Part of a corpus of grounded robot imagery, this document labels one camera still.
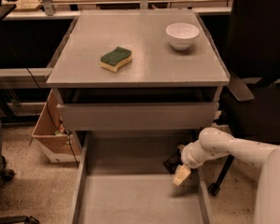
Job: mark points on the grey top drawer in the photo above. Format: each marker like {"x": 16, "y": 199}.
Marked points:
{"x": 109, "y": 116}

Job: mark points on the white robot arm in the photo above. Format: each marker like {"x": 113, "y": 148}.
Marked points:
{"x": 213, "y": 144}

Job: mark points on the cardboard box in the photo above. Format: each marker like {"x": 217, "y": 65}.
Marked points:
{"x": 52, "y": 137}

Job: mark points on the green yellow sponge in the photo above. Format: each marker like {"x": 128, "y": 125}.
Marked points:
{"x": 115, "y": 59}

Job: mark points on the open grey middle drawer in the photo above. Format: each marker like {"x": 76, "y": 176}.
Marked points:
{"x": 121, "y": 180}

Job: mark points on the black office chair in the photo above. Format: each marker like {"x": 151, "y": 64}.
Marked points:
{"x": 248, "y": 42}

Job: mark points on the grey drawer cabinet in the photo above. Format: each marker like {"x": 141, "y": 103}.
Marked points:
{"x": 157, "y": 71}

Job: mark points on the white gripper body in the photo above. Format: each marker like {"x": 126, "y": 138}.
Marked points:
{"x": 189, "y": 157}

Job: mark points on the white ceramic bowl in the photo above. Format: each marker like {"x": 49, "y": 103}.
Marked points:
{"x": 181, "y": 35}

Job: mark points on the black rxbar chocolate bar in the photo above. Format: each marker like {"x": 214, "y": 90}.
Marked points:
{"x": 172, "y": 163}

